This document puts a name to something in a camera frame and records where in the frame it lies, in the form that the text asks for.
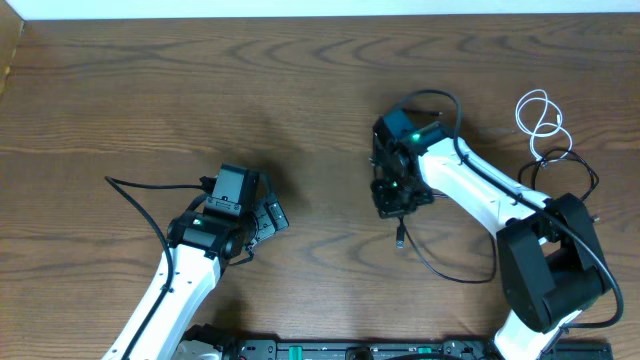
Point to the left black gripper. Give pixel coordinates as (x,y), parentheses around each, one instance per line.
(268,221)

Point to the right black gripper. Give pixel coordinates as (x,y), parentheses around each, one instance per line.
(386,207)

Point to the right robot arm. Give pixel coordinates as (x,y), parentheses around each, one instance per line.
(552,265)

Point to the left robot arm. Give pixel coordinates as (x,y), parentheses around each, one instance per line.
(197,249)

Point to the cardboard panel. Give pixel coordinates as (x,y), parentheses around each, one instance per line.
(11,27)

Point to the green clamp handle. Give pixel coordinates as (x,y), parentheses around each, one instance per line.
(296,353)

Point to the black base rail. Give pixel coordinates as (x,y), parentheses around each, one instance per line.
(400,350)

